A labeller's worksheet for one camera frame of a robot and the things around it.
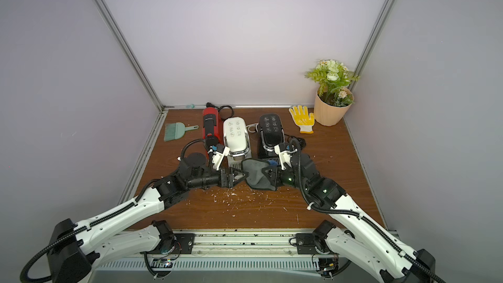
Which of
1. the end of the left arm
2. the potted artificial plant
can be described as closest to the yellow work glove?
the potted artificial plant

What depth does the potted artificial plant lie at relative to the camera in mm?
942

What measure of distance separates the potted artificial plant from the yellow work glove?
0.05m

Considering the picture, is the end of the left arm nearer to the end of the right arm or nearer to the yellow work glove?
the end of the right arm

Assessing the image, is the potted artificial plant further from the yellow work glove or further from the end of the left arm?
the end of the left arm

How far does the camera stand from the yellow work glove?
1.11 m

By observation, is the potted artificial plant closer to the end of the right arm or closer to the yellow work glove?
the yellow work glove
